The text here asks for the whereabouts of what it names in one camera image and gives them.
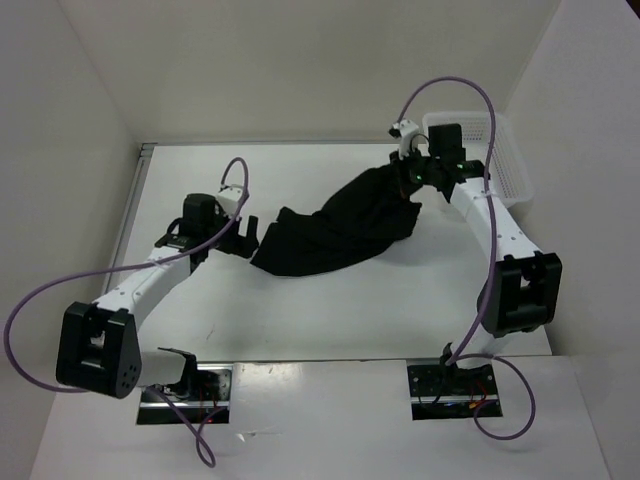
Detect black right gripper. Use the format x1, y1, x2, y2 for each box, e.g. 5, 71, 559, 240
383, 144, 438, 199

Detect black shorts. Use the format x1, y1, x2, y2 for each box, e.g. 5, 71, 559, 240
251, 165, 422, 277

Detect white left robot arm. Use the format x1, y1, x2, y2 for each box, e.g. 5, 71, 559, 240
55, 185, 258, 400

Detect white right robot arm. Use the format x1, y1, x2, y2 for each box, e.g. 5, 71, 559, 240
389, 117, 563, 393

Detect white plastic basket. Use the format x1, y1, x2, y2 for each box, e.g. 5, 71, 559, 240
422, 111, 534, 207

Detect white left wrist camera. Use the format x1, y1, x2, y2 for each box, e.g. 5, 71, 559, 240
215, 185, 248, 217

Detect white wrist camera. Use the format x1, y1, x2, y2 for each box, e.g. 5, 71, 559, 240
215, 185, 248, 217
388, 119, 421, 157

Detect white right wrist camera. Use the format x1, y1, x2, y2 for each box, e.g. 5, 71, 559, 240
388, 119, 421, 157

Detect aluminium table edge rail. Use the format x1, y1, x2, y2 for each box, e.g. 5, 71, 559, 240
109, 143, 156, 268

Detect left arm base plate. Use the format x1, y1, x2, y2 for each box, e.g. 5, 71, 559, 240
136, 363, 234, 426

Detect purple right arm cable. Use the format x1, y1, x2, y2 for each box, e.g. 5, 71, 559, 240
398, 77, 537, 441

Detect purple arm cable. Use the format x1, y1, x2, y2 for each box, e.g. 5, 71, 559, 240
398, 77, 537, 441
3, 157, 250, 469

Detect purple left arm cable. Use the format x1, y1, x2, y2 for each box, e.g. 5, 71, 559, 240
3, 157, 250, 469

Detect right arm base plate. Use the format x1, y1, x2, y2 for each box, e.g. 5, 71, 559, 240
406, 360, 503, 421

